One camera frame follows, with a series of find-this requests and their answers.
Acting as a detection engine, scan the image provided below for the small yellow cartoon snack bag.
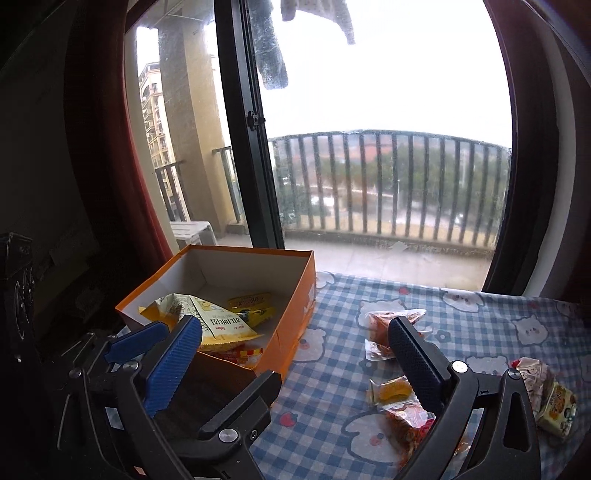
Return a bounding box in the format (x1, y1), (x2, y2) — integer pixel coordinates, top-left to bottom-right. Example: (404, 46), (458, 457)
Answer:
(228, 292), (276, 329)

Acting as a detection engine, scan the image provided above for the black patterned device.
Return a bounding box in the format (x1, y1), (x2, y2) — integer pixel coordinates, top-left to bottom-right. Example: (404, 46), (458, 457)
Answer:
(1, 232), (35, 364)

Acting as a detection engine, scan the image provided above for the small yellow-filled clear packet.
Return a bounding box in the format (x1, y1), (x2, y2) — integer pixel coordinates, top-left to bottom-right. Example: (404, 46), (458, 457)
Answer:
(368, 376), (414, 405)

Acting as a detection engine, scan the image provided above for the dark red curtain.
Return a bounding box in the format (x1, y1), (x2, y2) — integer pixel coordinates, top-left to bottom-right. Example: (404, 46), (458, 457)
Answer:
(63, 1), (171, 291)

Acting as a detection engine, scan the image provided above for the hanging grey laundry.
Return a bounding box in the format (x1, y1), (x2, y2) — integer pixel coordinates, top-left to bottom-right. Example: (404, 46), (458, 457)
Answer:
(247, 1), (356, 90)

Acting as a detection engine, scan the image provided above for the white plastic balcony stool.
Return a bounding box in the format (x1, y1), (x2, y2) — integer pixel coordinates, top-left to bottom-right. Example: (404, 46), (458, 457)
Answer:
(170, 221), (217, 249)

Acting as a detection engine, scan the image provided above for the blue checked bear tablecloth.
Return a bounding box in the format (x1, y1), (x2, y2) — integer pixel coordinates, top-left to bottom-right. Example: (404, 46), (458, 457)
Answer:
(105, 270), (591, 480)

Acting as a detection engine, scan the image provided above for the orange clear-wrapped pastry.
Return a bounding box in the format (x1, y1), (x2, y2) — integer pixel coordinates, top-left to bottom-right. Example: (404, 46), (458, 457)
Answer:
(365, 309), (427, 362)

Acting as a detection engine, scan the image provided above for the red orange snack packet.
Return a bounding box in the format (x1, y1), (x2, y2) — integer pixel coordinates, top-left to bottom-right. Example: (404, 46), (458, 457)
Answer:
(214, 345), (263, 368)

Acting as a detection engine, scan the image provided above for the black balcony railing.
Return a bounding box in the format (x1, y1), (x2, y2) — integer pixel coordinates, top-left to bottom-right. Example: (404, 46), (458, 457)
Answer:
(154, 129), (513, 250)

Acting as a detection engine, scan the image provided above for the black window frame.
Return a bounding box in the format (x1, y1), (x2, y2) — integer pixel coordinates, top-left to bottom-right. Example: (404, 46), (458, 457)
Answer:
(219, 1), (512, 290)

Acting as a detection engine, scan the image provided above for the large yellow chip bag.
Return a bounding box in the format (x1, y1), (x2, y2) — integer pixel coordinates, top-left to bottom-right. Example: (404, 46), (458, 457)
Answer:
(138, 293), (262, 352)

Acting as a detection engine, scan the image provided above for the red white cartoon packet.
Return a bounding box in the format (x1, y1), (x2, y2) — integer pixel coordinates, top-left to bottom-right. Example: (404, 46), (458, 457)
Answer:
(511, 357), (554, 417)

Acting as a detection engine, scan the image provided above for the orange cardboard box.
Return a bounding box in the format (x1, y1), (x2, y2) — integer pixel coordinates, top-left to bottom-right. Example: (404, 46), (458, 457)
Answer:
(115, 244), (318, 384)

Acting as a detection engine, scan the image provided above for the pale yellow small snack packet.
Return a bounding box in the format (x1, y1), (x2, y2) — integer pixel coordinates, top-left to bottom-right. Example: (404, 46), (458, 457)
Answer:
(537, 380), (577, 440)

